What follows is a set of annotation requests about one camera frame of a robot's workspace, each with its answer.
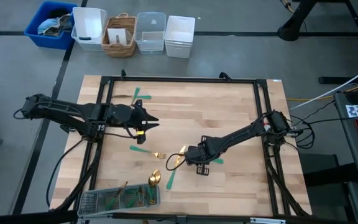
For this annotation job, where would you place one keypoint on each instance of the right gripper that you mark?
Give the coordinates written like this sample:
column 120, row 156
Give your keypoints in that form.
column 202, row 152

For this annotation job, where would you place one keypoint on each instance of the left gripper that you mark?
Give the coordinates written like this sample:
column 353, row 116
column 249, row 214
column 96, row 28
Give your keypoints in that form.
column 120, row 115

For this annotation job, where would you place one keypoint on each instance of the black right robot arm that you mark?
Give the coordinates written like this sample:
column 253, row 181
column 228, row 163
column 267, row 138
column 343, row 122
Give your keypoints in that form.
column 244, row 132

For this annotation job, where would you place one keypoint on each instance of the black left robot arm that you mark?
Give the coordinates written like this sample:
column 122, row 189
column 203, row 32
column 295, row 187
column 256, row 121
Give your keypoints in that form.
column 70, row 113

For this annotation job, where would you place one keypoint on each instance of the clear plastic bin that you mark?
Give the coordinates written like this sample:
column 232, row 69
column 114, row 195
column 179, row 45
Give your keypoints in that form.
column 150, row 43

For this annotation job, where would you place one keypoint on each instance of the wicker basket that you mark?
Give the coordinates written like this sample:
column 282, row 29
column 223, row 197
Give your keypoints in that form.
column 118, row 49

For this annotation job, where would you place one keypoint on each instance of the stacked white plastic bins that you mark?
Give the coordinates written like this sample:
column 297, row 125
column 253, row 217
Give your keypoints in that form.
column 179, row 46

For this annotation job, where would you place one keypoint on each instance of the white card box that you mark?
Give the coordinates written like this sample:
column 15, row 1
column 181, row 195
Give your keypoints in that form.
column 117, row 34

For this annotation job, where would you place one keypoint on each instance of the grey mesh cutlery caddy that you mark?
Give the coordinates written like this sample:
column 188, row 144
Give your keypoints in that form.
column 89, row 199

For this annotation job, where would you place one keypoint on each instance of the tall white plastic bin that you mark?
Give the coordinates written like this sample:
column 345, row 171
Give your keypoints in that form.
column 89, row 40

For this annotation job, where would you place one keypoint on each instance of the black furniture piece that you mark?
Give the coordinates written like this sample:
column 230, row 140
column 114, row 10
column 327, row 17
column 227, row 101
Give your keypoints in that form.
column 322, row 165

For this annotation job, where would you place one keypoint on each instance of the pile of clothes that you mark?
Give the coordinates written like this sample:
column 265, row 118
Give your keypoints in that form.
column 53, row 26

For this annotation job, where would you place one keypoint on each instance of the blue plastic bin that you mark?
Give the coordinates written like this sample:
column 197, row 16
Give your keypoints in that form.
column 39, row 37

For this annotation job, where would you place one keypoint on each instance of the black floor stand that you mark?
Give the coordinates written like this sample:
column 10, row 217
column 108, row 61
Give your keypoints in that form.
column 291, row 31

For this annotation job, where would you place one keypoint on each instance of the black workstation desk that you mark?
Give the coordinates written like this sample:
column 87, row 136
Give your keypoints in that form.
column 353, row 149

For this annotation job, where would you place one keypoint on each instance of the black crossbar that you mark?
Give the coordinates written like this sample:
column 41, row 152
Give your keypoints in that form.
column 26, row 217

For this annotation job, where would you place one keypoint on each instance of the black aluminium table frame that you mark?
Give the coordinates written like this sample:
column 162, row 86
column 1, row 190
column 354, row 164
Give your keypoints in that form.
column 183, row 80

